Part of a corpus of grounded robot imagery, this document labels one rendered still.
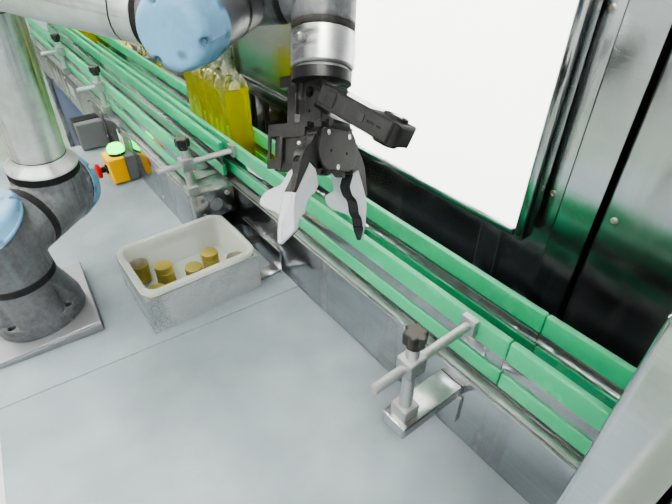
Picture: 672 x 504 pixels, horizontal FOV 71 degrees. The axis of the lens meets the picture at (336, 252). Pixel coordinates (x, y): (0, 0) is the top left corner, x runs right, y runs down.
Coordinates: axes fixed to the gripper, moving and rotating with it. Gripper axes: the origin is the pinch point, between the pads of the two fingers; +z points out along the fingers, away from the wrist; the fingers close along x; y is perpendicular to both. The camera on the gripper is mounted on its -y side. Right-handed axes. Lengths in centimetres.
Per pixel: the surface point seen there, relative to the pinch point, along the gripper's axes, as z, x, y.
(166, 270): 9.2, -8.6, 45.9
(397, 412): 21.0, -6.8, -6.7
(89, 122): -26, -27, 114
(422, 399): 20.3, -11.1, -8.0
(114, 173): -11, -23, 91
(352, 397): 25.7, -16.2, 6.5
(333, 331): 18.4, -23.8, 16.5
